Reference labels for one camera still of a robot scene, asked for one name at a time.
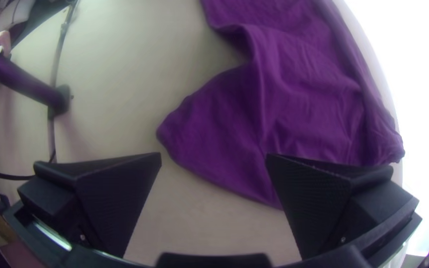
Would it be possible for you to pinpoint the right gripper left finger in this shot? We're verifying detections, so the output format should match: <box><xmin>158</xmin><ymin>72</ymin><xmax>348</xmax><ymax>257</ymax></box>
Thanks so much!
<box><xmin>17</xmin><ymin>151</ymin><xmax>163</xmax><ymax>259</ymax></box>

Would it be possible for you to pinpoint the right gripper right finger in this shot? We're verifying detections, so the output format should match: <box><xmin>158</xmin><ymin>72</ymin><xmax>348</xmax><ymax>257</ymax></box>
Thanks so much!
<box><xmin>265</xmin><ymin>153</ymin><xmax>421</xmax><ymax>261</ymax></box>

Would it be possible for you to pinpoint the black t-shirt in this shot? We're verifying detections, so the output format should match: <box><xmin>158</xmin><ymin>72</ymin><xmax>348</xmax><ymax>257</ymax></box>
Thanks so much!
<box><xmin>156</xmin><ymin>0</ymin><xmax>406</xmax><ymax>210</ymax></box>

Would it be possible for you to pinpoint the person's hand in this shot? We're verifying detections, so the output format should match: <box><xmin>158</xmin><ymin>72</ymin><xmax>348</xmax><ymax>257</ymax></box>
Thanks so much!
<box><xmin>0</xmin><ymin>29</ymin><xmax>12</xmax><ymax>57</ymax></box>

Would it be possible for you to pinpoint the black cable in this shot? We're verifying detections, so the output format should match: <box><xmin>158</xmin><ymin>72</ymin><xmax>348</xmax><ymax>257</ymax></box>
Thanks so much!
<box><xmin>0</xmin><ymin>0</ymin><xmax>79</xmax><ymax>182</ymax></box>

